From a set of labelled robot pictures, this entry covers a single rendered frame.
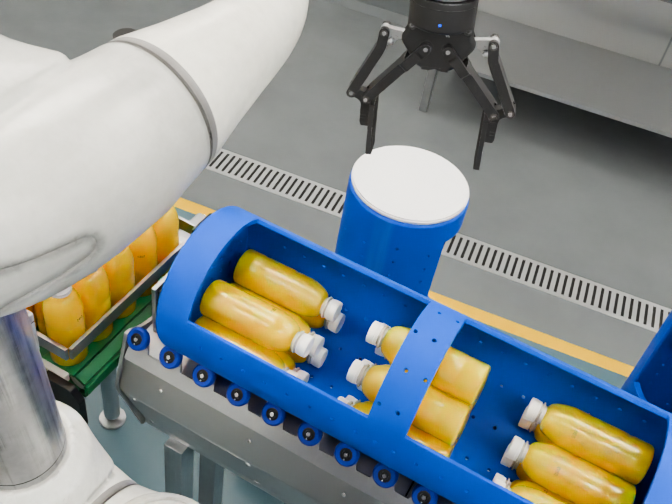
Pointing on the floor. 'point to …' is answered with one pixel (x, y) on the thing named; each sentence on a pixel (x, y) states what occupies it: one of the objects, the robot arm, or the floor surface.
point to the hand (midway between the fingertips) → (423, 148)
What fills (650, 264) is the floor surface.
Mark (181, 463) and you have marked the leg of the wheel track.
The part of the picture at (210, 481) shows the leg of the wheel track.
